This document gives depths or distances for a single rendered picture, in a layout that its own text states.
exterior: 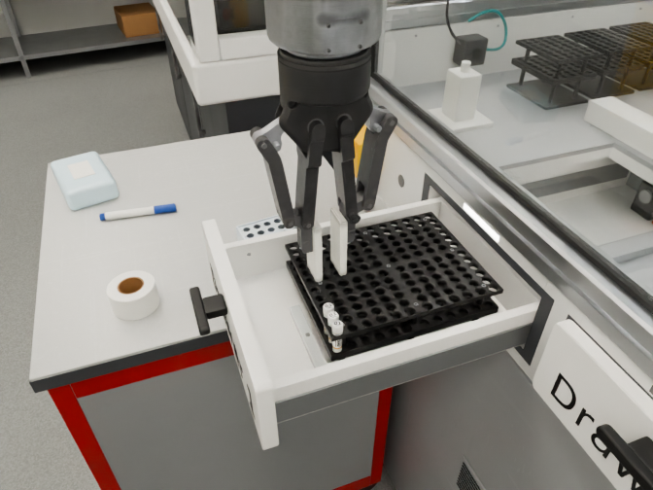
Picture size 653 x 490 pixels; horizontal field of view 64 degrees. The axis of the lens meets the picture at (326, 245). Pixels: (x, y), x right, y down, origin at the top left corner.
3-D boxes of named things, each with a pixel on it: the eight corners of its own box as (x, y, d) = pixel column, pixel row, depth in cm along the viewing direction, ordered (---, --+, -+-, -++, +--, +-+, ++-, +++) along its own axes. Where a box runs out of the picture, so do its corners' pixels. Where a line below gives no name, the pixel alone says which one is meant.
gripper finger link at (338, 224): (329, 206, 53) (336, 205, 53) (329, 260, 58) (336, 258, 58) (340, 223, 51) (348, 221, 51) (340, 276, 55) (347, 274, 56)
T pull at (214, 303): (200, 338, 57) (198, 330, 57) (189, 294, 63) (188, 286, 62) (233, 330, 58) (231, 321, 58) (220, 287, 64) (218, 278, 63)
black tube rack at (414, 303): (330, 375, 61) (331, 337, 57) (287, 280, 74) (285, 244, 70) (493, 326, 67) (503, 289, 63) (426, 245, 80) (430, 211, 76)
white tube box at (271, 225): (254, 271, 87) (252, 253, 85) (237, 243, 93) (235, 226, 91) (322, 250, 91) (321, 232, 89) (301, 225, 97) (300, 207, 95)
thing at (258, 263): (275, 427, 56) (271, 392, 53) (224, 276, 75) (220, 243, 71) (575, 330, 67) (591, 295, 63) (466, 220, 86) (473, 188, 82)
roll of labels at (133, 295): (119, 327, 77) (112, 308, 75) (108, 298, 82) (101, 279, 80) (165, 310, 80) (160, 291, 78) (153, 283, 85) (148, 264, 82)
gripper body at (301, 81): (287, 65, 38) (292, 177, 43) (394, 51, 40) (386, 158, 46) (259, 35, 43) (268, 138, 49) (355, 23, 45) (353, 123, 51)
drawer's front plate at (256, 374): (263, 453, 56) (255, 389, 49) (212, 280, 77) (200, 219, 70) (279, 448, 56) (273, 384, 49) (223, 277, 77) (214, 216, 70)
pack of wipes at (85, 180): (121, 198, 104) (116, 179, 102) (71, 213, 100) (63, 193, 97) (101, 166, 114) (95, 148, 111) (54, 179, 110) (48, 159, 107)
